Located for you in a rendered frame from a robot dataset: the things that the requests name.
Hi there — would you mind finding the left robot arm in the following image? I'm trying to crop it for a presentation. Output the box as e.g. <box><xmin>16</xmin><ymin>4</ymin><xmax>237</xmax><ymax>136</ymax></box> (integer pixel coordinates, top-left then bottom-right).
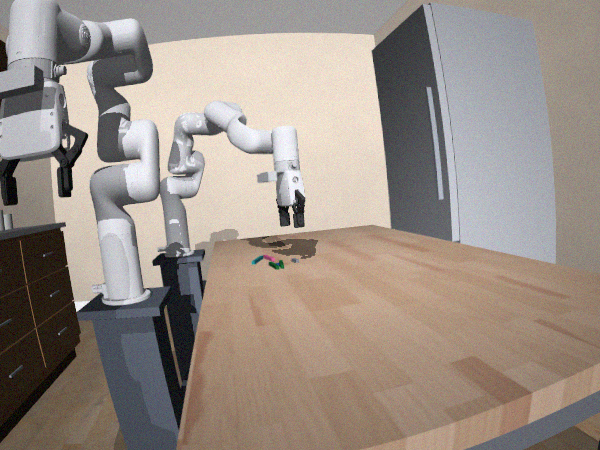
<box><xmin>157</xmin><ymin>101</ymin><xmax>300</xmax><ymax>257</ymax></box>

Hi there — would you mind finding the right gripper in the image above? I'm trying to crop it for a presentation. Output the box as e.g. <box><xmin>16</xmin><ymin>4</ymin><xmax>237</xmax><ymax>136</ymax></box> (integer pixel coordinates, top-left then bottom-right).
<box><xmin>0</xmin><ymin>78</ymin><xmax>88</xmax><ymax>206</ymax></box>

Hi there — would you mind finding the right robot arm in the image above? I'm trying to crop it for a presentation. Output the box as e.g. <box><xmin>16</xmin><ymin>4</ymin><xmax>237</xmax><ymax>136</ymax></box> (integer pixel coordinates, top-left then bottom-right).
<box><xmin>0</xmin><ymin>0</ymin><xmax>160</xmax><ymax>305</ymax></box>

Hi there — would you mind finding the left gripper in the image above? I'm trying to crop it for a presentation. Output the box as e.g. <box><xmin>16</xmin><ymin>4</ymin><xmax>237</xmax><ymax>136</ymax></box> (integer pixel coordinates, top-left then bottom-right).
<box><xmin>276</xmin><ymin>170</ymin><xmax>305</xmax><ymax>228</ymax></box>

